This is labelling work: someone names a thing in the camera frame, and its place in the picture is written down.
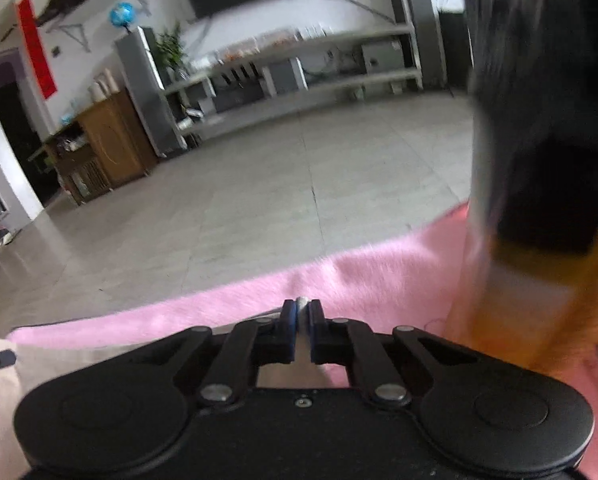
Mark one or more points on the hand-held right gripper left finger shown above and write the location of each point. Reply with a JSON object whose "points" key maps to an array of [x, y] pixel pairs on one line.
{"points": [[291, 331]]}

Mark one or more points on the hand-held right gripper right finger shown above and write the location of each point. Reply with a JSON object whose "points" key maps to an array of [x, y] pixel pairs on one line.
{"points": [[315, 331]]}

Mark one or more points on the beige shirt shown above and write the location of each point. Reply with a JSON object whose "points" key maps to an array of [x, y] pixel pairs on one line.
{"points": [[79, 355]]}

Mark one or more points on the pink printed towel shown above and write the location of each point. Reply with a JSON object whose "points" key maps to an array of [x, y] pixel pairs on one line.
{"points": [[379, 280]]}

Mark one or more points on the wooden cabinet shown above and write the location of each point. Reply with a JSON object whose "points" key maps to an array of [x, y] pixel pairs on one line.
{"points": [[114, 145]]}

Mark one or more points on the orange juice bottle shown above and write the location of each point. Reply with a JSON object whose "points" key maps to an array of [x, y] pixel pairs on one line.
{"points": [[544, 200]]}

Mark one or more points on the grey television stand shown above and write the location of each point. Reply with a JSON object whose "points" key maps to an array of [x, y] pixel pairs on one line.
{"points": [[304, 50]]}

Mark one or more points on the black subwoofer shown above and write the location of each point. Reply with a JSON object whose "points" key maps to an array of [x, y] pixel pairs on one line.
{"points": [[381, 57]]}

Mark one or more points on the white thermos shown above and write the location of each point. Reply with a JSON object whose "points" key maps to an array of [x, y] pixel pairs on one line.
{"points": [[109, 81]]}

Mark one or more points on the potted green plant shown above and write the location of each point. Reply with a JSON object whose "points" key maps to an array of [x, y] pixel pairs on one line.
{"points": [[171, 50]]}

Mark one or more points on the black drawer cabinet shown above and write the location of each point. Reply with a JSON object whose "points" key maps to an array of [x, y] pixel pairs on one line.
{"points": [[454, 50]]}

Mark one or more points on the blue globe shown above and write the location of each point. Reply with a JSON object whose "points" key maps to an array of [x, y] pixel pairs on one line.
{"points": [[122, 14]]}

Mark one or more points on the red wall banner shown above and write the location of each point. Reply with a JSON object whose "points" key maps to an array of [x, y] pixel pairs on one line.
{"points": [[36, 45]]}

